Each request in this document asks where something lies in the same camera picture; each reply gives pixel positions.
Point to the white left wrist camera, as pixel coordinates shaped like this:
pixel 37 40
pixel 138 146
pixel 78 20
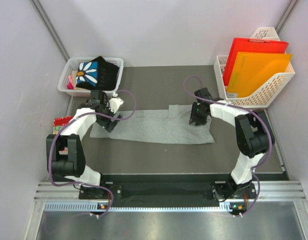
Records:
pixel 115 103

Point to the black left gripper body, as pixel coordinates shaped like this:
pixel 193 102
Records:
pixel 107 125

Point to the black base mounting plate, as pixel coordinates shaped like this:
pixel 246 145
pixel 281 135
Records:
pixel 175 190

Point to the red folder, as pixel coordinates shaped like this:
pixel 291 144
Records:
pixel 246 49

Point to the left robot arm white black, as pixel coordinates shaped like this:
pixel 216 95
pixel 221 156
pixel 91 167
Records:
pixel 65 154

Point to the grey t shirt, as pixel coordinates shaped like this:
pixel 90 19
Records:
pixel 162 126

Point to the pink beige folded cloths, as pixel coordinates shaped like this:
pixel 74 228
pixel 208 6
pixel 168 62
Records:
pixel 72 80

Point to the grey slotted cable duct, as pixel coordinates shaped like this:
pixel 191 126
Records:
pixel 98 207

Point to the orange folder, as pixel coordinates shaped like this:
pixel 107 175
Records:
pixel 245 80

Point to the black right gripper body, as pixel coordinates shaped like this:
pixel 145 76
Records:
pixel 197 116

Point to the red green patterned book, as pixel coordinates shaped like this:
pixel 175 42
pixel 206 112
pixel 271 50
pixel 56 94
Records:
pixel 58 123

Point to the white file organizer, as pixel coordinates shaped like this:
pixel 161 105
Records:
pixel 265 94

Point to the black daisy print t shirt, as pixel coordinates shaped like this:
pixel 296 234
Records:
pixel 97 74

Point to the white plastic basket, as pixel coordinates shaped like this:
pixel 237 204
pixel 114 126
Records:
pixel 72 64

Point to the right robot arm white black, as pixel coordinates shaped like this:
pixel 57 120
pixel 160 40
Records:
pixel 253 135

